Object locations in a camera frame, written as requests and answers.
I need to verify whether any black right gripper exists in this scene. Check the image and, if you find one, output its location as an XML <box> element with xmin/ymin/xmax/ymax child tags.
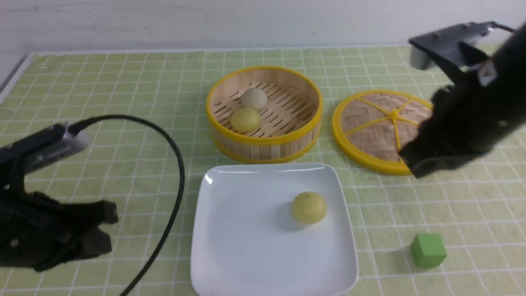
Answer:
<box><xmin>399</xmin><ymin>25</ymin><xmax>526</xmax><ymax>178</ymax></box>

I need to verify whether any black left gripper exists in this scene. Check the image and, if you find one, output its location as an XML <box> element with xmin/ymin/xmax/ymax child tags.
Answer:
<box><xmin>0</xmin><ymin>191</ymin><xmax>119</xmax><ymax>272</ymax></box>

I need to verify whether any yellow steamed bun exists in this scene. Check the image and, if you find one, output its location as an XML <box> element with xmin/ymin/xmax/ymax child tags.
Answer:
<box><xmin>291</xmin><ymin>192</ymin><xmax>328</xmax><ymax>224</ymax></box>
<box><xmin>230</xmin><ymin>108</ymin><xmax>261</xmax><ymax>134</ymax></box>

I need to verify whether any white steamed bun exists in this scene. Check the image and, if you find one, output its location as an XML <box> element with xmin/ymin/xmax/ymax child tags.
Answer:
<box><xmin>240</xmin><ymin>88</ymin><xmax>268</xmax><ymax>112</ymax></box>

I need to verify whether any white square plate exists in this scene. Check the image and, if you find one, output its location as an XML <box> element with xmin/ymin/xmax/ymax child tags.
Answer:
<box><xmin>190</xmin><ymin>163</ymin><xmax>359</xmax><ymax>296</ymax></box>

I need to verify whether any woven bamboo steamer lid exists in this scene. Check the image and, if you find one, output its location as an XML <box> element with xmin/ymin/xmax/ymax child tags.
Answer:
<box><xmin>331</xmin><ymin>90</ymin><xmax>432</xmax><ymax>176</ymax></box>

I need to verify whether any green checkered tablecloth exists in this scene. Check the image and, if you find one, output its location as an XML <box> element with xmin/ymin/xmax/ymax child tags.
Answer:
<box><xmin>0</xmin><ymin>46</ymin><xmax>525</xmax><ymax>296</ymax></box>

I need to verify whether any green cube block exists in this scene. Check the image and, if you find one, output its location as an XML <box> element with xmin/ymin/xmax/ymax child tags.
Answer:
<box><xmin>410</xmin><ymin>233</ymin><xmax>447</xmax><ymax>268</ymax></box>

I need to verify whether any bamboo steamer basket yellow rim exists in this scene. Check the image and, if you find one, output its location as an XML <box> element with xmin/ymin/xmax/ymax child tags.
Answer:
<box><xmin>205</xmin><ymin>66</ymin><xmax>323</xmax><ymax>164</ymax></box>

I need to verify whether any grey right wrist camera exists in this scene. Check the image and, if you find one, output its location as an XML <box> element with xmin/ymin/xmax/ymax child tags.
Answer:
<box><xmin>408</xmin><ymin>22</ymin><xmax>515</xmax><ymax>84</ymax></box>

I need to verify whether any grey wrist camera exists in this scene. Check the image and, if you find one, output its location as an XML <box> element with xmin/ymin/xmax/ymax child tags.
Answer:
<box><xmin>0</xmin><ymin>123</ymin><xmax>91</xmax><ymax>176</ymax></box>
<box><xmin>408</xmin><ymin>22</ymin><xmax>515</xmax><ymax>84</ymax></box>

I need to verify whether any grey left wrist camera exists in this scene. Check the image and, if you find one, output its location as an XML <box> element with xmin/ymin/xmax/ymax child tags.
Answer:
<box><xmin>0</xmin><ymin>123</ymin><xmax>91</xmax><ymax>176</ymax></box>

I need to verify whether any black camera cable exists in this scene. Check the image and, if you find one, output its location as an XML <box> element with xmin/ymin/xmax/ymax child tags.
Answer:
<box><xmin>69</xmin><ymin>115</ymin><xmax>185</xmax><ymax>296</ymax></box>

